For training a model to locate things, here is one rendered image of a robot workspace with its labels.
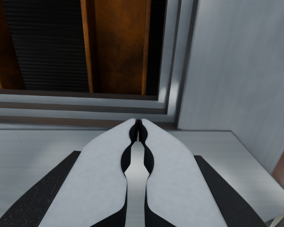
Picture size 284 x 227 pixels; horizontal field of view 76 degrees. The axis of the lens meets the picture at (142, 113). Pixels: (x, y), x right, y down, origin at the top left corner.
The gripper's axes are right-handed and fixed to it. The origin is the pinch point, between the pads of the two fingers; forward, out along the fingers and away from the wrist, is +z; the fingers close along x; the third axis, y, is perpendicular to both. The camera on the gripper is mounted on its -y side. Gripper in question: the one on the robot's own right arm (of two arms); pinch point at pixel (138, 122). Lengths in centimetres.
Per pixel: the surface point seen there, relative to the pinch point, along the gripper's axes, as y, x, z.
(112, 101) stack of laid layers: -0.1, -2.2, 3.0
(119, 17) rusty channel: -6.1, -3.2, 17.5
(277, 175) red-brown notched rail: 7.8, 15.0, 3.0
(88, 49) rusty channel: -2.3, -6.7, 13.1
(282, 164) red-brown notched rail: 6.2, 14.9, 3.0
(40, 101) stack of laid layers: 0.1, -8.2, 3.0
